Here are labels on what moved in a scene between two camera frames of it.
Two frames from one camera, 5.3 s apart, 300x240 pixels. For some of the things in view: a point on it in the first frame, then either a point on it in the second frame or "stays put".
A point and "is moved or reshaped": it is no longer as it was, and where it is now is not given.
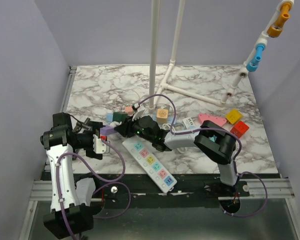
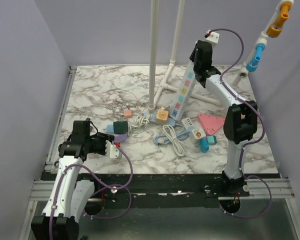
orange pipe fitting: x=283 y=14 stays put
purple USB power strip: x=107 y=130 → x=120 y=137
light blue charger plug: x=109 y=117 → x=110 y=128
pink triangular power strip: x=219 y=121 stays put
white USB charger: x=188 y=122 stays put
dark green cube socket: x=119 y=116 is moved or reshaped
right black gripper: x=125 y=129 → x=192 y=55
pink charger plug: x=129 y=110 is moved or reshaped
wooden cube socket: x=162 y=115 stays put
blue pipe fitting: x=252 y=66 stays put
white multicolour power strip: x=153 y=162 → x=188 y=82
